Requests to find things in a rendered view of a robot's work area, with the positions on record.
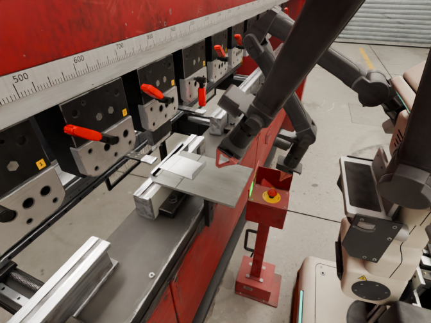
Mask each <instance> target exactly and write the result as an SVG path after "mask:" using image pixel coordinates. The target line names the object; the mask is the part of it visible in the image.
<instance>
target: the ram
mask: <svg viewBox="0 0 431 323"><path fill-rule="evenodd" d="M254 1H258V0H0V77H3V76H7V75H9V74H13V73H16V72H20V71H23V70H26V69H30V68H33V67H37V66H39V65H43V64H46V63H50V62H54V61H57V60H61V59H63V58H67V57H70V56H74V55H76V54H80V53H84V52H87V51H90V50H93V49H97V48H100V47H103V46H107V45H110V44H114V43H117V42H120V41H123V40H127V39H130V38H133V37H137V36H140V35H144V34H146V33H151V32H153V31H157V30H160V29H164V28H168V27H170V26H174V25H177V24H181V23H183V22H187V21H191V20H194V19H197V18H200V17H204V16H207V15H210V14H213V13H217V12H221V11H224V10H227V9H230V8H234V7H237V6H240V5H244V4H247V3H251V2H254ZM286 1H289V0H277V1H275V2H272V3H269V4H266V5H264V6H261V7H259V8H256V9H254V10H251V11H248V12H246V13H243V14H240V15H238V16H235V17H232V18H230V19H227V20H225V21H222V22H219V23H217V24H214V25H211V26H209V27H206V28H203V29H201V30H198V31H195V32H193V33H190V34H188V35H185V36H182V37H180V38H177V39H174V40H172V41H169V42H166V43H164V44H161V45H159V46H156V47H153V48H151V49H148V50H146V51H143V52H141V53H137V54H134V55H133V56H129V57H127V58H124V59H122V60H119V61H117V62H114V63H111V64H109V65H105V66H104V67H101V68H98V69H96V70H92V71H90V72H87V73H85V74H82V75H80V76H77V77H75V78H72V79H69V80H67V81H64V82H61V83H59V84H56V85H53V86H51V87H48V88H45V89H43V90H40V91H38V92H35V93H32V94H30V95H27V96H24V97H22V98H19V99H16V100H14V101H11V102H9V103H6V104H3V105H1V106H0V130H2V129H4V128H7V127H8V126H11V125H12V124H15V123H17V122H20V121H22V120H24V119H27V118H28V117H31V116H33V115H35V114H37V113H40V112H42V111H44V110H46V109H48V108H50V107H53V106H55V105H57V104H60V103H62V102H64V101H66V100H68V99H71V98H73V97H75V96H77V95H80V94H82V93H84V92H86V91H88V90H91V89H93V88H95V87H98V86H100V85H102V84H104V83H106V82H108V81H111V80H113V79H115V78H118V77H119V76H122V75H124V74H126V73H128V72H131V71H133V70H135V69H138V68H139V67H142V66H144V65H146V64H149V63H151V62H153V61H155V60H157V59H159V58H162V57H164V56H166V55H168V54H171V53H173V52H175V51H177V50H179V49H182V48H184V47H187V46H189V45H191V44H193V43H195V42H197V41H200V40H202V39H204V38H207V37H209V36H210V35H213V34H215V33H217V32H220V31H222V30H224V29H226V28H229V27H231V26H233V25H235V24H238V23H240V22H242V21H245V20H246V19H248V18H251V17H253V16H255V15H258V14H260V13H262V12H264V11H266V10H269V9H271V8H272V7H273V6H274V5H279V4H282V3H284V2H286Z"/></svg>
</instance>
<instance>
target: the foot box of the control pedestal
mask: <svg viewBox="0 0 431 323"><path fill-rule="evenodd" d="M252 261H253V258H251V257H248V256H245V255H244V256H243V259H242V263H241V267H240V269H239V273H238V276H237V280H236V287H235V294H237V295H241V296H243V297H247V298H249V299H252V300H254V301H258V302H261V303H264V304H266V305H269V306H272V307H275V308H277V307H278V300H279V295H280V286H281V281H282V276H281V275H280V274H276V273H275V266H276V265H274V264H272V263H268V262H265V261H263V263H262V266H264V267H266V270H265V274H264V280H263V283H261V282H259V281H255V280H252V279H249V278H246V273H247V270H248V266H249V263H250V262H252Z"/></svg>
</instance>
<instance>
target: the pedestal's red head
mask: <svg viewBox="0 0 431 323"><path fill-rule="evenodd" d="M258 164H259V161H258V163H257V166H256V168H255V171H254V174H253V177H252V179H251V183H250V185H249V188H248V200H247V204H246V216H245V220H248V221H251V222H256V223H259V224H263V225H266V226H271V227H273V228H278V229H283V225H284V222H285V218H286V214H287V209H288V205H289V197H290V192H289V190H290V187H291V182H292V177H293V175H294V173H293V175H292V176H291V177H289V178H286V179H284V180H283V181H280V176H281V171H280V170H276V169H270V168H267V167H261V166H259V167H258ZM257 167H258V174H257V177H256V182H255V183H256V184H255V185H253V188H252V191H251V195H250V197H249V191H250V188H251V184H252V182H253V179H254V176H255V173H256V172H257ZM269 187H273V188H269ZM269 189H274V190H276V191H277V193H278V194H279V195H280V201H279V202H277V203H269V202H267V201H265V200H264V199H263V197H262V195H263V193H264V192H265V191H268V190H269Z"/></svg>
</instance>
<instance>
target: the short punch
mask: <svg viewBox="0 0 431 323"><path fill-rule="evenodd" d="M171 130H172V128H171V119H169V120H168V121H167V122H165V123H164V124H163V125H161V126H160V127H159V128H158V129H156V130H155V131H149V130H146V135H147V140H148V144H149V145H150V146H151V150H152V151H154V150H155V149H156V148H157V147H158V146H159V145H160V144H161V143H162V142H163V141H164V140H165V139H167V138H168V137H169V136H170V131H171Z"/></svg>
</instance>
